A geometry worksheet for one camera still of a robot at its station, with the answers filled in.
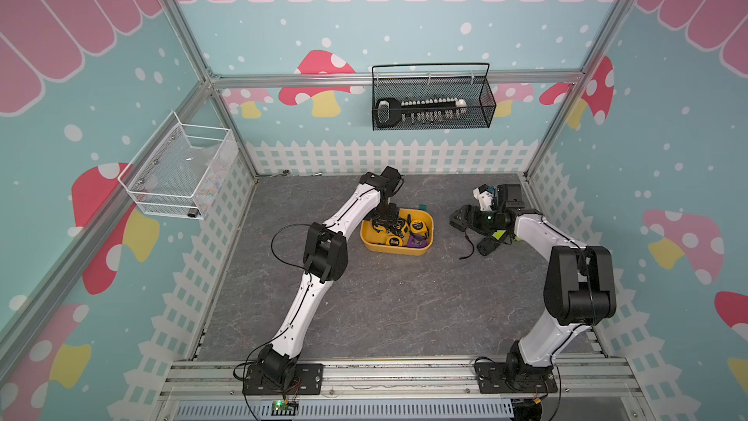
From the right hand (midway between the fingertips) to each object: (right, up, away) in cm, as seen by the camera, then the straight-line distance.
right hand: (459, 219), depth 94 cm
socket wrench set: (-22, +33, -4) cm, 40 cm away
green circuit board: (-51, -47, -21) cm, 72 cm away
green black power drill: (+9, -9, +1) cm, 13 cm away
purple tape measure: (-14, -8, +4) cm, 16 cm away
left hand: (-26, -2, +8) cm, 27 cm away
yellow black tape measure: (-21, -8, +4) cm, 23 cm away
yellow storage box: (-27, -8, +6) cm, 29 cm away
